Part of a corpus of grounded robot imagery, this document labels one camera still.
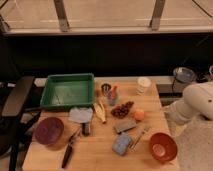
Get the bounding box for red bowl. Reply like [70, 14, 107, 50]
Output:
[149, 132, 178, 163]

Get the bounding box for green plastic bin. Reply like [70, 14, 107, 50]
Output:
[40, 73, 94, 110]

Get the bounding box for small black tool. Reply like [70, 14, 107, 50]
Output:
[82, 122, 90, 136]

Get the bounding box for orange and blue bottle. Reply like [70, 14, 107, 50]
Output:
[107, 86, 118, 106]

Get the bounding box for grey rectangular block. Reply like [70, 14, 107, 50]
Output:
[114, 119, 137, 134]

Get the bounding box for orange fruit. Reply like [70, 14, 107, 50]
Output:
[133, 110, 145, 121]

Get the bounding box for black chair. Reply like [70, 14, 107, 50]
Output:
[0, 76, 41, 171]

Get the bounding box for purple bowl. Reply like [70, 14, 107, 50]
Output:
[34, 117, 64, 145]

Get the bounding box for white crumpled cloth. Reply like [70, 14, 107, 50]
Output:
[69, 107, 93, 123]

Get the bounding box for blue sponge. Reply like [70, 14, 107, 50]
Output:
[112, 132, 132, 155]

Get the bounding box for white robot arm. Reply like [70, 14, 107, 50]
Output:
[164, 81, 213, 125]

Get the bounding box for bunch of dark grapes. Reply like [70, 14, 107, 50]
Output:
[111, 101, 134, 119]

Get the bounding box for white plastic cup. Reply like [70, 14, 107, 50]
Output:
[137, 77, 151, 94]

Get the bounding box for black handled tongs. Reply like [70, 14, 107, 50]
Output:
[61, 128, 81, 169]

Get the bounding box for small metal cup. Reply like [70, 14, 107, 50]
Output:
[101, 83, 111, 96]

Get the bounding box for silver fork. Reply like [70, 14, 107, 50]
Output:
[130, 126, 150, 149]

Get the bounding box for metal dish on stand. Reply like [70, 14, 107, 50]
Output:
[173, 67, 196, 83]

